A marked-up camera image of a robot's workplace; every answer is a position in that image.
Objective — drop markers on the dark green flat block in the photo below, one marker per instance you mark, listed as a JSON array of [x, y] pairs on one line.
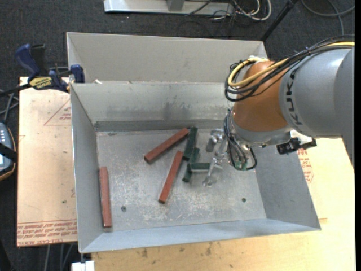
[[199, 166], [191, 141], [188, 173]]

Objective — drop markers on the grey metal bin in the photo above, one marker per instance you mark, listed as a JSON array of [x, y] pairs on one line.
[[135, 185]]

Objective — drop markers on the black cylinder on white bracket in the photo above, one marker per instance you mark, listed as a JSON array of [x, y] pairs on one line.
[[293, 146]]

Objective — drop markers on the red-brown flat block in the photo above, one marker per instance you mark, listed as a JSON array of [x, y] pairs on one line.
[[166, 145], [171, 176], [105, 197]]

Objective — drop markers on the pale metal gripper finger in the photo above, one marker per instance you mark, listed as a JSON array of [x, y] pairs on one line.
[[210, 145], [212, 171]]

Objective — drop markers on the brown cardboard board red print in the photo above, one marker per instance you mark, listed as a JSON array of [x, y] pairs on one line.
[[45, 157]]

